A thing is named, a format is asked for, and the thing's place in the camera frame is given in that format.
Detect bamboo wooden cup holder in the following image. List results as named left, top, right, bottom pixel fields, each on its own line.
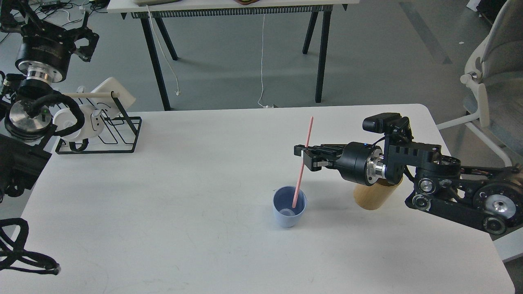
left=353, top=178, right=403, bottom=210

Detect grey office chair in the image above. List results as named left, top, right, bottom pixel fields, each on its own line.
left=437, top=0, right=523, bottom=166

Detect white table with black legs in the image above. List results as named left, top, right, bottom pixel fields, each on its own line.
left=106, top=0, right=358, bottom=111

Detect white mug on rack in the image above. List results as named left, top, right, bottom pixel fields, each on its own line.
left=53, top=104, right=105, bottom=142

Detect blue plastic cup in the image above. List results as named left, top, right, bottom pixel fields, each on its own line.
left=273, top=186, right=308, bottom=228

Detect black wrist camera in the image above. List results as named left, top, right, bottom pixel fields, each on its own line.
left=362, top=112, right=413, bottom=142

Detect white hanging cable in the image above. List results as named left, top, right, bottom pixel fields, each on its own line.
left=257, top=14, right=279, bottom=109

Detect black wire dish rack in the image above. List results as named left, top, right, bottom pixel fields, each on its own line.
left=55, top=93, right=142, bottom=155

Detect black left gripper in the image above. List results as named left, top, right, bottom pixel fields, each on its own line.
left=0, top=0, right=99, bottom=82

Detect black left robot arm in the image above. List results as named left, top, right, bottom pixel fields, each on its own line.
left=1, top=0, right=99, bottom=198

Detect black cables on floor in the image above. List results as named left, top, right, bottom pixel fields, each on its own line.
left=0, top=0, right=110, bottom=41

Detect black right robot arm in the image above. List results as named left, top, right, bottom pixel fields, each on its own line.
left=293, top=136, right=523, bottom=235

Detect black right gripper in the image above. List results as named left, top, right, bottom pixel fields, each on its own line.
left=293, top=142, right=386, bottom=186

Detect white cord left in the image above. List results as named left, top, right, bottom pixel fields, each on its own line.
left=146, top=5, right=182, bottom=97

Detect pink chopstick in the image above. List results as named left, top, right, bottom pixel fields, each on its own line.
left=291, top=116, right=314, bottom=208

